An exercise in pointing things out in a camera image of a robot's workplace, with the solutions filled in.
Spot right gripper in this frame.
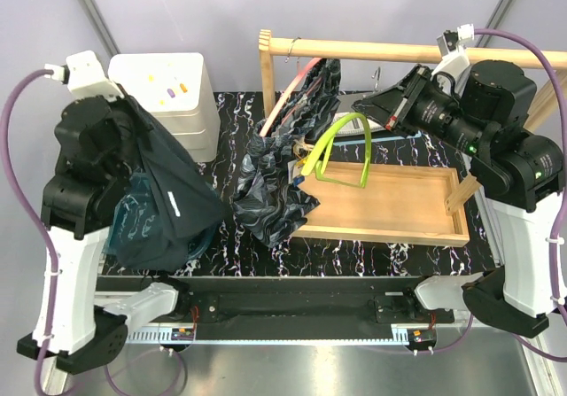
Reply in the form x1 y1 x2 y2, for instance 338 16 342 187
353 62 490 157

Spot lime green hanger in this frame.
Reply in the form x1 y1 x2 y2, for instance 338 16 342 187
305 92 378 188

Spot dark navy shorts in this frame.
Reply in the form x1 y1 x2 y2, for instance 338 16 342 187
113 94 228 274

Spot pink hanger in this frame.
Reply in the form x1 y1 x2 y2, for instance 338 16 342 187
260 58 322 137

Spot patterned dark grey shorts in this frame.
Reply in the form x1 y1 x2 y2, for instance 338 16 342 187
232 58 341 248

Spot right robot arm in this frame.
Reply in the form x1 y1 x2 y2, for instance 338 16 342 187
353 60 565 338

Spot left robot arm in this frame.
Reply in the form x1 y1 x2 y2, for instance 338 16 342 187
17 96 191 375

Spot shorts price tag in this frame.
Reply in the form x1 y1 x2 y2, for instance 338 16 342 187
287 141 318 187

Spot blue clipboard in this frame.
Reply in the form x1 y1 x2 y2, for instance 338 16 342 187
333 130 422 146

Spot black marbled mat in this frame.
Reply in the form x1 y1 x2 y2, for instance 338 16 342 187
101 90 501 278

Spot grey spiral notebook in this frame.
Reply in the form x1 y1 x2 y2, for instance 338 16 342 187
338 119 384 137

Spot teal plastic bin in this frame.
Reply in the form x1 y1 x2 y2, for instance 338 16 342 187
103 173 218 272

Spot white drawer unit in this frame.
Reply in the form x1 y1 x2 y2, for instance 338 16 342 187
108 52 221 162

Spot wooden tray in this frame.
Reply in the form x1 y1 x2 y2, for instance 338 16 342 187
291 161 470 247

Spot wooden clothes rack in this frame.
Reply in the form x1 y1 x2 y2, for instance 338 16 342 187
258 28 567 218

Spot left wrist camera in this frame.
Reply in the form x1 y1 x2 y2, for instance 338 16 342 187
66 50 124 102

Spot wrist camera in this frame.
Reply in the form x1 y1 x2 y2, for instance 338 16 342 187
66 50 124 102
432 24 475 79

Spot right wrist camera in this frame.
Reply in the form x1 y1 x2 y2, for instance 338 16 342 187
432 24 475 79

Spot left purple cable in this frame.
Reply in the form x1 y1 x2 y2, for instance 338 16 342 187
0 68 187 396

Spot purple cable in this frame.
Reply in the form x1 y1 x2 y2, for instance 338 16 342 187
0 68 187 396
473 27 567 364

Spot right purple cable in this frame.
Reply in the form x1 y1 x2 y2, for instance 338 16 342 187
473 27 567 364

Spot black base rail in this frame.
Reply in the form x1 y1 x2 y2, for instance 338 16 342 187
92 275 470 342

